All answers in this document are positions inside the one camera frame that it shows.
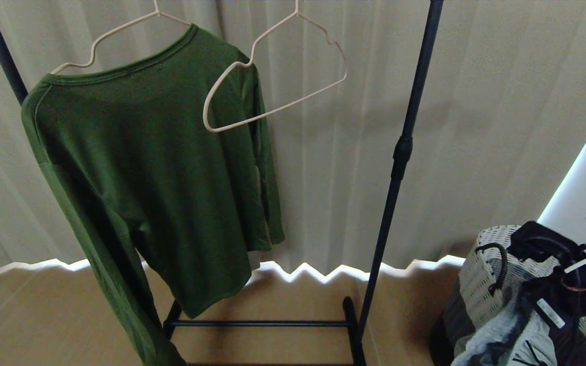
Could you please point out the green printed T-shirt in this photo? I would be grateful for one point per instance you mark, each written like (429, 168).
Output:
(145, 178)

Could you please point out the white laundry basket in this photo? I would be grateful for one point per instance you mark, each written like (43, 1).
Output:
(481, 274)

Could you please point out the black clothes rack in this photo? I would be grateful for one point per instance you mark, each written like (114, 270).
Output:
(402, 152)

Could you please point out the pink clothes hanger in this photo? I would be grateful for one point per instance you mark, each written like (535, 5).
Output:
(157, 7)
(205, 112)

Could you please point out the pale grey garment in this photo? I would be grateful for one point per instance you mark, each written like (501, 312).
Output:
(486, 340)

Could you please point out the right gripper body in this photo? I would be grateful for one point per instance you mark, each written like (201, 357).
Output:
(578, 315)

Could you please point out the beige curtain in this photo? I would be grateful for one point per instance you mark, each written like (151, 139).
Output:
(476, 101)

